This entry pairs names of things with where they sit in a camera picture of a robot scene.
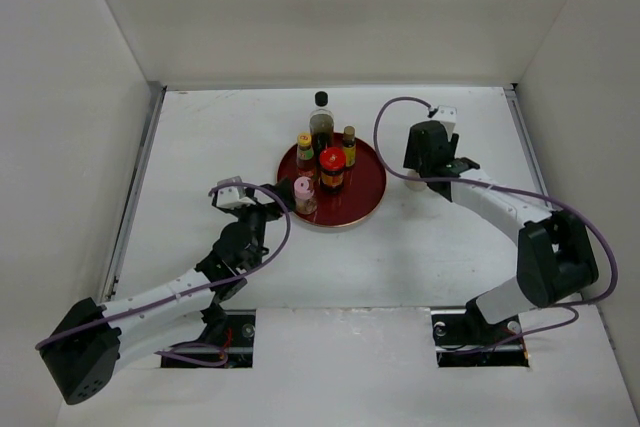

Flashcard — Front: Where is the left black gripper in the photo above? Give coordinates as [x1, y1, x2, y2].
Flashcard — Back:
[230, 176, 293, 269]

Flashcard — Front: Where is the pink lid spice shaker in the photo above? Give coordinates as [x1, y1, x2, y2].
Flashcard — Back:
[293, 176, 317, 215]

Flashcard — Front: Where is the yellow cap sauce bottle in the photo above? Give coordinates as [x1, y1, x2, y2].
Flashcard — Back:
[296, 133, 317, 181]

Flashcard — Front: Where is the grey lid pepper shaker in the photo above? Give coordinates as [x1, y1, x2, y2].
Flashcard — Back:
[404, 170, 428, 192]

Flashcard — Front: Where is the red lid sauce jar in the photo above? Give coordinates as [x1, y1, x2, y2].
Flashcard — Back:
[319, 147, 346, 192]

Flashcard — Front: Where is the tall dark soy bottle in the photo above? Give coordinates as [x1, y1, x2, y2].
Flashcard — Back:
[309, 91, 334, 155]

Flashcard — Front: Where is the small yellow label bottle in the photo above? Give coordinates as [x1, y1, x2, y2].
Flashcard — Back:
[342, 125, 356, 169]

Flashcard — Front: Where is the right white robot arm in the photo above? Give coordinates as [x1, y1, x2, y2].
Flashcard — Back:
[404, 120, 599, 343]

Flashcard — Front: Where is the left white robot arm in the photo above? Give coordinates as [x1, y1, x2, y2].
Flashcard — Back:
[36, 177, 295, 405]

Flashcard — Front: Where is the red round tray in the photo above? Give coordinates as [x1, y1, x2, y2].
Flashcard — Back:
[295, 138, 387, 227]

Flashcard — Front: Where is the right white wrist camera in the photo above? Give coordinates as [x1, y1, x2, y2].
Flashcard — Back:
[428, 105, 457, 137]

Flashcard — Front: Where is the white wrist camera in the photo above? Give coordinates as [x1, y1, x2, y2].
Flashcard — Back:
[428, 105, 457, 137]
[209, 176, 250, 209]

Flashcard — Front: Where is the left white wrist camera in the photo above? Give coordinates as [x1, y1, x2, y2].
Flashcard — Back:
[209, 176, 250, 209]

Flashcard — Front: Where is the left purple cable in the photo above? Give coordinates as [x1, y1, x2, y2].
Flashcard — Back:
[34, 182, 291, 366]

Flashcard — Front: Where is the purple cable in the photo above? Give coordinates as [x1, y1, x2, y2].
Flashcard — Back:
[34, 182, 291, 366]
[373, 96, 619, 353]

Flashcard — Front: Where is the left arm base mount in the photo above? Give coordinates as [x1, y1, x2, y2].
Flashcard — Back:
[160, 307, 257, 369]

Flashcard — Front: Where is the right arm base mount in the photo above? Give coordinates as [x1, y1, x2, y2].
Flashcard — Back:
[431, 309, 529, 368]

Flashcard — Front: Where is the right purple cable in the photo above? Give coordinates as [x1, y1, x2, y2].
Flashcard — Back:
[373, 96, 619, 353]

